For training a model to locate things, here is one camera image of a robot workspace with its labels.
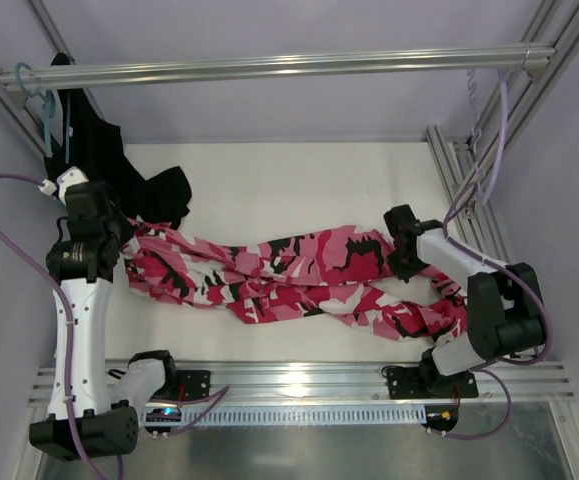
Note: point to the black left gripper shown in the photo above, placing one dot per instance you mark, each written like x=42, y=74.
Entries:
x=120, y=228

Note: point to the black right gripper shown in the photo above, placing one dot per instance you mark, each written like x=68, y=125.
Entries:
x=400, y=220

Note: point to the pink camouflage trousers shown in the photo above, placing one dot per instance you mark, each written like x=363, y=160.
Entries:
x=333, y=271

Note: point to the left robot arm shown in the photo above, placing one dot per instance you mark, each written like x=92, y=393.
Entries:
x=86, y=418

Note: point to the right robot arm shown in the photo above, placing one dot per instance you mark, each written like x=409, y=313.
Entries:
x=504, y=308

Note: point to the light blue clothes hanger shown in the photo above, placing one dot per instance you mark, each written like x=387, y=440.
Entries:
x=51, y=110

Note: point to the lilac clothes hanger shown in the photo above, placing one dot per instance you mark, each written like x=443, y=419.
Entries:
x=488, y=134

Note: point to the black garment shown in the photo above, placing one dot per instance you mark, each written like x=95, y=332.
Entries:
x=96, y=147

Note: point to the aluminium left frame post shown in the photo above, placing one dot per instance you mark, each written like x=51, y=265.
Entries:
x=29, y=33

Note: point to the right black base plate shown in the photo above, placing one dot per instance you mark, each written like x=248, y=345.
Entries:
x=409, y=383

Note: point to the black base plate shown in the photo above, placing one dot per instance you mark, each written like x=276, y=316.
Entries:
x=409, y=383
x=184, y=386

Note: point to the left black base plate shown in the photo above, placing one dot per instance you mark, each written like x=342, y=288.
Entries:
x=184, y=386

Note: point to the aluminium hanging rail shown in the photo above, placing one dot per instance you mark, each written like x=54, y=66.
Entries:
x=84, y=76

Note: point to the slotted grey cable duct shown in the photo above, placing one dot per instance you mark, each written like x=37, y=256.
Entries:
x=167, y=418

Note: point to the aluminium right frame rail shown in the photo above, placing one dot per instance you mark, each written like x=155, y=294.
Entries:
x=556, y=23

